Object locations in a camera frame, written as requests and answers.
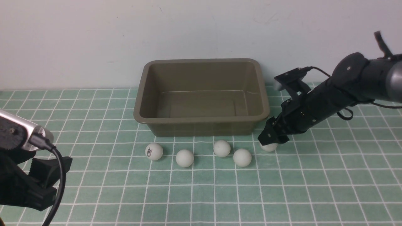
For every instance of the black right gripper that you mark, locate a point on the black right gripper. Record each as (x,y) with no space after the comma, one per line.
(297,116)

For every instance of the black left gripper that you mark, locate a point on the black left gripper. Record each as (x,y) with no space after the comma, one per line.
(27,181)

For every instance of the white ball with dark mark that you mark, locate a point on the white ball with dark mark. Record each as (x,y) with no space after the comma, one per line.
(269,148)

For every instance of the plain white ping-pong ball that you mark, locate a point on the plain white ping-pong ball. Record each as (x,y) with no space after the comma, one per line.
(185,158)

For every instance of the white ball with logo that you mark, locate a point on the white ball with logo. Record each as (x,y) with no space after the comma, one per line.
(154,151)

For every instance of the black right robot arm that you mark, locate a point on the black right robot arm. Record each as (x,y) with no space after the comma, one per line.
(355,80)

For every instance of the olive plastic storage bin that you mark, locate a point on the olive plastic storage bin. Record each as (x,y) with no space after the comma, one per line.
(201,97)

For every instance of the green checkered tablecloth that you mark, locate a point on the green checkered tablecloth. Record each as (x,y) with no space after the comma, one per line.
(339,173)

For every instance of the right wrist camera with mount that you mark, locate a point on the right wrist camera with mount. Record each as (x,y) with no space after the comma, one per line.
(291,81)

